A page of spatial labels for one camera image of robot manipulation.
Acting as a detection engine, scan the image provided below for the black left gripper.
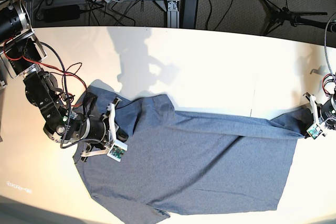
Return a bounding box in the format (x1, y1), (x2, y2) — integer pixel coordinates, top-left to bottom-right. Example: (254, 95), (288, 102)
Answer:
(317, 95), (335, 130)

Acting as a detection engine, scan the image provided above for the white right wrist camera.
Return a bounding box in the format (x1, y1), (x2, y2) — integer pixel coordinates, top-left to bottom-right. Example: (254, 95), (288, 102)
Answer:
(107, 142), (128, 162)

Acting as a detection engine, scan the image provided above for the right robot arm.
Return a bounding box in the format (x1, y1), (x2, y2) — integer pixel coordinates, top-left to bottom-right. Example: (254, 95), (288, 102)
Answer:
(1, 2), (116, 149)

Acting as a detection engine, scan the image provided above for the aluminium table leg profile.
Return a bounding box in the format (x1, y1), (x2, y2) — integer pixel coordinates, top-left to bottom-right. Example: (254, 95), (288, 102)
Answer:
(154, 0), (180, 28)

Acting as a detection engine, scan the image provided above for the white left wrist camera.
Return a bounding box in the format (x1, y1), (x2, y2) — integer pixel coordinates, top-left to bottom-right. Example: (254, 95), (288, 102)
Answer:
(307, 123), (323, 140)

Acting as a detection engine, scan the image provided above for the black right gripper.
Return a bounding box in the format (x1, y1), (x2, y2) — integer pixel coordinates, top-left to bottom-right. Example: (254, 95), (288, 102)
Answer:
(81, 115), (129, 148)

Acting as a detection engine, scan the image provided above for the black tripod stand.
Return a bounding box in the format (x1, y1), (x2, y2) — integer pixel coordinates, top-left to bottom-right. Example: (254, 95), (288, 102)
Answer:
(260, 0), (335, 36)

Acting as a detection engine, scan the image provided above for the blue grey T-shirt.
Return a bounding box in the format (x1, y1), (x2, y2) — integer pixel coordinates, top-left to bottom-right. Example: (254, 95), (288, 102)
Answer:
(73, 94), (313, 223)

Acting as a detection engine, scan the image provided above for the black power brick left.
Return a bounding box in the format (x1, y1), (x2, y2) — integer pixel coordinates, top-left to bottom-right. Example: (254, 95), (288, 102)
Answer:
(36, 5), (81, 23)

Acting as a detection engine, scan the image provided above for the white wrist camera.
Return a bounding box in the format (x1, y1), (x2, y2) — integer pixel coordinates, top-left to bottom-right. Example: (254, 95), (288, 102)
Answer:
(307, 123), (323, 140)
(107, 142), (128, 162)

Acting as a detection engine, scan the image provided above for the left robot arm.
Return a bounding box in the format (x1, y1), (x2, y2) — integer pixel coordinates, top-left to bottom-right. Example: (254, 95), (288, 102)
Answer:
(111, 27), (335, 119)

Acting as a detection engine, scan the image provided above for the black power adapter brick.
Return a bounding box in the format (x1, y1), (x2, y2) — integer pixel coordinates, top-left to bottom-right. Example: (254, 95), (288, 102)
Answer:
(180, 0), (198, 29)

